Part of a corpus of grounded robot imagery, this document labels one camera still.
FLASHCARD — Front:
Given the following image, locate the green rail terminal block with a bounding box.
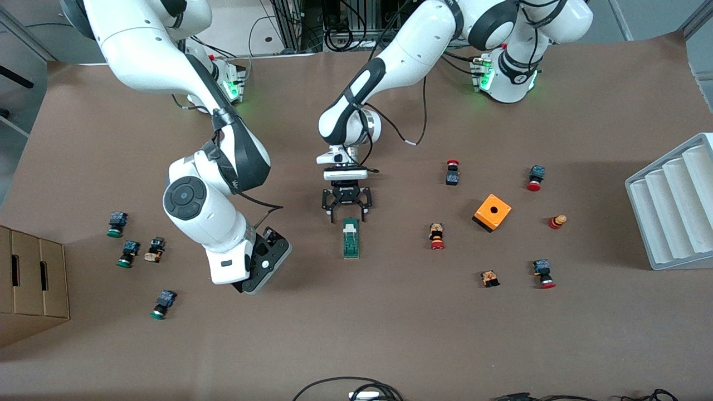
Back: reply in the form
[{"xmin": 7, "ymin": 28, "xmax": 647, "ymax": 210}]
[{"xmin": 342, "ymin": 218, "xmax": 361, "ymax": 260}]

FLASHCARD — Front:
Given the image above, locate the green push button blue block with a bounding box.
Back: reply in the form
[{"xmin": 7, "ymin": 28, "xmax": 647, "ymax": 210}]
[
  {"xmin": 106, "ymin": 211, "xmax": 129, "ymax": 239},
  {"xmin": 116, "ymin": 240, "xmax": 141, "ymax": 268},
  {"xmin": 149, "ymin": 290, "xmax": 178, "ymax": 321}
]

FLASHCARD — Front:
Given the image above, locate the brown cardboard box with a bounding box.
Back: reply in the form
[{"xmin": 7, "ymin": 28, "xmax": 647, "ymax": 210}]
[{"xmin": 0, "ymin": 225, "xmax": 71, "ymax": 349}]

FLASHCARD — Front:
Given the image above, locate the white ribbed tray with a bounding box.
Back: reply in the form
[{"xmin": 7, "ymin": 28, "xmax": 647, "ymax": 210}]
[{"xmin": 624, "ymin": 133, "xmax": 713, "ymax": 271}]

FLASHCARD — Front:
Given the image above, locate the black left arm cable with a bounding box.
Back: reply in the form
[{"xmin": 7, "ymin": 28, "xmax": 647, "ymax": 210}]
[{"xmin": 362, "ymin": 72, "xmax": 429, "ymax": 146}]

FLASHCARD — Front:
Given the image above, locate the orange button enclosure box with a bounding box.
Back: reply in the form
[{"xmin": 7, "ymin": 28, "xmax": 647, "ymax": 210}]
[{"xmin": 472, "ymin": 193, "xmax": 512, "ymax": 233}]

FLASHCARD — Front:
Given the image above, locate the aluminium frame rack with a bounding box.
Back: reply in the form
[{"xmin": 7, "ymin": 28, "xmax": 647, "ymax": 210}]
[{"xmin": 267, "ymin": 0, "xmax": 424, "ymax": 53}]

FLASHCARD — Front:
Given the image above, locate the black cable loop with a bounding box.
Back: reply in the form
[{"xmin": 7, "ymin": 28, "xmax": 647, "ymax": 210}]
[{"xmin": 292, "ymin": 377, "xmax": 403, "ymax": 401}]

